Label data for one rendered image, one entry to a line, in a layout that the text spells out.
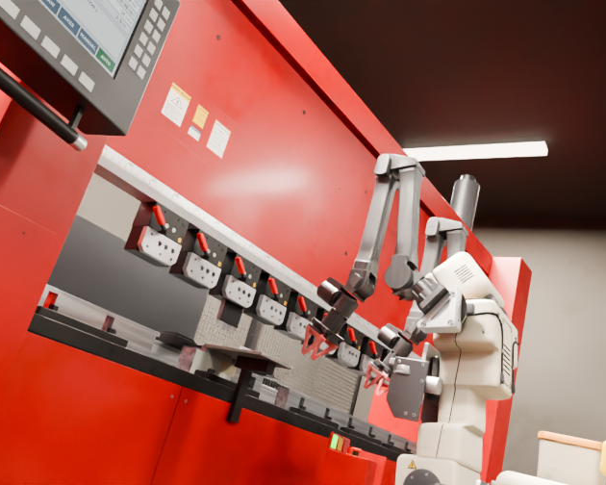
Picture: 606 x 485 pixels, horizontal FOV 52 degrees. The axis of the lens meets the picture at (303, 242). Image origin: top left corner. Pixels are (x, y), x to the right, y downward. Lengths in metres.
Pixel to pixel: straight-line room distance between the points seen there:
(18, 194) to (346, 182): 1.65
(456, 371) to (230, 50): 1.34
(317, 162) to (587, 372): 3.74
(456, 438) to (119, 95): 1.14
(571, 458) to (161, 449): 1.12
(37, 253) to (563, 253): 5.24
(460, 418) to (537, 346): 4.23
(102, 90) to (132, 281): 1.41
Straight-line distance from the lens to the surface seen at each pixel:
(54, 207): 1.57
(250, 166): 2.32
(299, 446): 2.49
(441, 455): 1.69
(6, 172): 1.52
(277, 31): 2.52
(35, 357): 1.68
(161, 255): 2.02
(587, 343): 5.88
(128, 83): 1.39
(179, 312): 2.81
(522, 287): 4.34
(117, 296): 2.60
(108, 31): 1.36
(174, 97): 2.10
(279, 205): 2.44
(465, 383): 1.74
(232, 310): 2.30
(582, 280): 6.07
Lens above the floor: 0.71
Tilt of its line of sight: 19 degrees up
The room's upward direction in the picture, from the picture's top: 16 degrees clockwise
